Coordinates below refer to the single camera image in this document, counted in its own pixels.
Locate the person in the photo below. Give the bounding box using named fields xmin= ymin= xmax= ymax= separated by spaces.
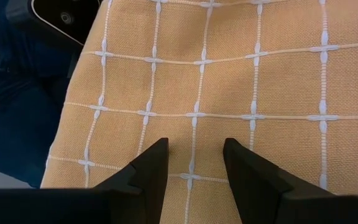
xmin=0 ymin=0 xmax=85 ymax=189

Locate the black box device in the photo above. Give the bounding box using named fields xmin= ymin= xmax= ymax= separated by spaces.
xmin=29 ymin=0 xmax=102 ymax=47

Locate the orange checked towel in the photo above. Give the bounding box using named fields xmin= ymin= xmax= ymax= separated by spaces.
xmin=40 ymin=0 xmax=358 ymax=224

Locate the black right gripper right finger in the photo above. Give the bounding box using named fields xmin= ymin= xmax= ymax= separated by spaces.
xmin=223 ymin=138 xmax=358 ymax=224

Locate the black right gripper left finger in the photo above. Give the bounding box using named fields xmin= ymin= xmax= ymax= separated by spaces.
xmin=0 ymin=138 xmax=170 ymax=224

